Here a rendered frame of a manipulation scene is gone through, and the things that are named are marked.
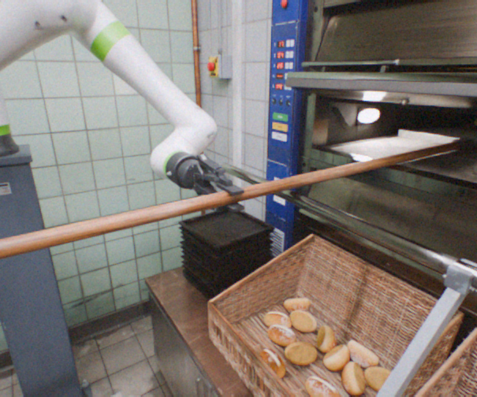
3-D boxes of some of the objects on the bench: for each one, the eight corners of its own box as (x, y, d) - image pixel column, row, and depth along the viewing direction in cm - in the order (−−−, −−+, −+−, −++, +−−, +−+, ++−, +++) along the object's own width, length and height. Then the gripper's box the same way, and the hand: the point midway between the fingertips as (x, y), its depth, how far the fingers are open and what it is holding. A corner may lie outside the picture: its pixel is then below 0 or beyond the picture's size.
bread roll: (318, 366, 103) (317, 343, 105) (285, 365, 103) (285, 342, 105) (314, 362, 108) (314, 340, 110) (283, 361, 109) (283, 339, 111)
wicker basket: (307, 290, 143) (312, 231, 133) (446, 390, 99) (469, 312, 89) (206, 337, 118) (203, 268, 108) (329, 499, 74) (342, 407, 64)
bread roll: (309, 315, 129) (314, 311, 123) (284, 317, 128) (287, 313, 122) (307, 300, 132) (311, 296, 126) (281, 302, 131) (285, 298, 125)
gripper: (202, 141, 88) (254, 161, 70) (203, 198, 94) (252, 231, 75) (174, 144, 84) (222, 167, 66) (178, 203, 90) (224, 239, 72)
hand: (230, 196), depth 73 cm, fingers closed on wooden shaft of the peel, 3 cm apart
